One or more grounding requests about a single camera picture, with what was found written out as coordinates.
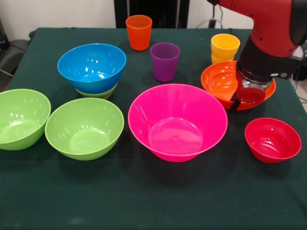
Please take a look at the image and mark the large green plastic bowl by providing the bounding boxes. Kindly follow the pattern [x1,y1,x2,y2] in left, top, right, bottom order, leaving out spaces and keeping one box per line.
[0,88,52,151]
[44,97,125,161]

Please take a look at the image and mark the small green plastic bowl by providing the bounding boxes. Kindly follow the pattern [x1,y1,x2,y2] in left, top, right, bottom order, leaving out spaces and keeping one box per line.
[75,81,118,100]

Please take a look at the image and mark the bundle of grey cables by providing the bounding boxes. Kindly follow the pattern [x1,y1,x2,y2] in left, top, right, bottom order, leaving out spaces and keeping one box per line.
[291,45,307,92]

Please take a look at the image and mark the blue plastic bowl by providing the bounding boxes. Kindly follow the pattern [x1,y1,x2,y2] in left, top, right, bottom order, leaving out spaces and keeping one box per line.
[57,43,127,94]

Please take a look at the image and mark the orange plastic cup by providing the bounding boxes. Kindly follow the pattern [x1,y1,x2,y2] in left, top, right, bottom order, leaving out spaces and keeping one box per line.
[125,14,153,51]

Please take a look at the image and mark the yellow plastic cup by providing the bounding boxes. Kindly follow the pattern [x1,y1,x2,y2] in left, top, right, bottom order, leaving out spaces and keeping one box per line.
[211,33,241,59]
[211,54,236,64]

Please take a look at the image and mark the black office chair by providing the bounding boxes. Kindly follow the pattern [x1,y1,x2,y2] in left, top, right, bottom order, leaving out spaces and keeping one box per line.
[0,18,36,77]

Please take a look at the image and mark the small red plastic bowl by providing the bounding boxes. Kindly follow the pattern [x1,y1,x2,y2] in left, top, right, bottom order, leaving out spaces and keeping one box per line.
[244,117,302,164]

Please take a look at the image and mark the orange plastic bowl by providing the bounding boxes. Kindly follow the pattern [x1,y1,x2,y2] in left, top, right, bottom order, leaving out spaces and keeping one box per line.
[201,60,277,112]

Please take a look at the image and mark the dark green tablecloth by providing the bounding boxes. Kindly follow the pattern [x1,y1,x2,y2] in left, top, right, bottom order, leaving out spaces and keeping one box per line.
[0,27,307,230]

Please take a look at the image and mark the pink plastic bowl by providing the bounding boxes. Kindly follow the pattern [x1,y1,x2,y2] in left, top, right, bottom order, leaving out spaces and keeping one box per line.
[127,83,229,163]

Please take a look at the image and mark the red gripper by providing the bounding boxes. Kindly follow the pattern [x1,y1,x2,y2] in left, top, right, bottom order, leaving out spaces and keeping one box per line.
[229,84,267,112]

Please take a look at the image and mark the purple plastic cup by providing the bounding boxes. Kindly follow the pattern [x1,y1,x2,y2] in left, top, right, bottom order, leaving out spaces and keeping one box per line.
[150,42,181,82]

